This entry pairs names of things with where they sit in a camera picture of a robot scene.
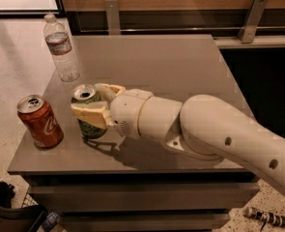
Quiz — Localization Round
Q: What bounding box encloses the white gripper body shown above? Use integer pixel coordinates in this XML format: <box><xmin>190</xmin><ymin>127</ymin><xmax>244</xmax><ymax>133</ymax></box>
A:
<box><xmin>110</xmin><ymin>89</ymin><xmax>154</xmax><ymax>139</ymax></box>

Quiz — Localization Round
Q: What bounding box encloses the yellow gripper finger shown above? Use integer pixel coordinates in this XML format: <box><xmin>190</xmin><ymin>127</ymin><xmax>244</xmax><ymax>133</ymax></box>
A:
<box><xmin>95</xmin><ymin>83</ymin><xmax>126</xmax><ymax>102</ymax></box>
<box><xmin>71</xmin><ymin>101</ymin><xmax>114</xmax><ymax>130</ymax></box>

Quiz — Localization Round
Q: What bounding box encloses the green soda can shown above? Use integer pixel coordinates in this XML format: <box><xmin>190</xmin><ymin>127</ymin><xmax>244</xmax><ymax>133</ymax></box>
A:
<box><xmin>71</xmin><ymin>84</ymin><xmax>106</xmax><ymax>139</ymax></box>

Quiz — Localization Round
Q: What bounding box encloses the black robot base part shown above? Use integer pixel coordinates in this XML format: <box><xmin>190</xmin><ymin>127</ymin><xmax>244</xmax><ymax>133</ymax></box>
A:
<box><xmin>0</xmin><ymin>182</ymin><xmax>47</xmax><ymax>232</ymax></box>

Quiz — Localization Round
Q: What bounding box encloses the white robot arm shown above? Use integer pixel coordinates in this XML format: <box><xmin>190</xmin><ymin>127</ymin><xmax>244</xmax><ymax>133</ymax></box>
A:
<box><xmin>71</xmin><ymin>83</ymin><xmax>285</xmax><ymax>196</ymax></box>

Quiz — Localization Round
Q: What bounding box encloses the red coke can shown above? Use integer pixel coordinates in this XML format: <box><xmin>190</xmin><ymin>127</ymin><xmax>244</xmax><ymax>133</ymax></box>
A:
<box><xmin>17</xmin><ymin>95</ymin><xmax>64</xmax><ymax>149</ymax></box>

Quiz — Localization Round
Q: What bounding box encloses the clear plastic water bottle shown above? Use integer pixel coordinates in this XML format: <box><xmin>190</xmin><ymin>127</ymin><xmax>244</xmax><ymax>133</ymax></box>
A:
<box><xmin>43</xmin><ymin>14</ymin><xmax>79</xmax><ymax>82</ymax></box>

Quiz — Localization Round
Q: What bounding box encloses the lower grey drawer front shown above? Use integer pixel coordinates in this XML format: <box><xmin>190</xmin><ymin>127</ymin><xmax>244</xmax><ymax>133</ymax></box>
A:
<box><xmin>60</xmin><ymin>214</ymin><xmax>230</xmax><ymax>232</ymax></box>

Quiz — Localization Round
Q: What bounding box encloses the grey drawer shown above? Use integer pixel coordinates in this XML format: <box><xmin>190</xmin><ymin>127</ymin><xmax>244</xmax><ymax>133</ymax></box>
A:
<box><xmin>60</xmin><ymin>214</ymin><xmax>230</xmax><ymax>232</ymax></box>
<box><xmin>30</xmin><ymin>183</ymin><xmax>259</xmax><ymax>212</ymax></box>

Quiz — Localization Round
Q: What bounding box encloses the upper grey drawer front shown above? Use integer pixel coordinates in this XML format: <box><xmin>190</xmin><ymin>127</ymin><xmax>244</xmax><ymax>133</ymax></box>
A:
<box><xmin>30</xmin><ymin>183</ymin><xmax>259</xmax><ymax>212</ymax></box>

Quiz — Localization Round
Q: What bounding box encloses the left metal wall bracket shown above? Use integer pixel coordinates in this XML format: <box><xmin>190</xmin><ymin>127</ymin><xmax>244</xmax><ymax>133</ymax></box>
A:
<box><xmin>104</xmin><ymin>0</ymin><xmax>121</xmax><ymax>35</ymax></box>

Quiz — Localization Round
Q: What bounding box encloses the metal wall bracket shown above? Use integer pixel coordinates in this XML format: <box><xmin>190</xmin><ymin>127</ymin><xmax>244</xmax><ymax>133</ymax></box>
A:
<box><xmin>238</xmin><ymin>0</ymin><xmax>269</xmax><ymax>44</ymax></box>
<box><xmin>104</xmin><ymin>0</ymin><xmax>121</xmax><ymax>35</ymax></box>

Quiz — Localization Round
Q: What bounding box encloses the right metal wall bracket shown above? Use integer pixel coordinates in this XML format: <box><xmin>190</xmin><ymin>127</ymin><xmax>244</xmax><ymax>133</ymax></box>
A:
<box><xmin>238</xmin><ymin>0</ymin><xmax>269</xmax><ymax>44</ymax></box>

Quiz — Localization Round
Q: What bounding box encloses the black and white striped cable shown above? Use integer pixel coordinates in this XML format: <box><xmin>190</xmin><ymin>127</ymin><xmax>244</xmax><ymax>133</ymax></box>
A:
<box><xmin>243</xmin><ymin>206</ymin><xmax>285</xmax><ymax>231</ymax></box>

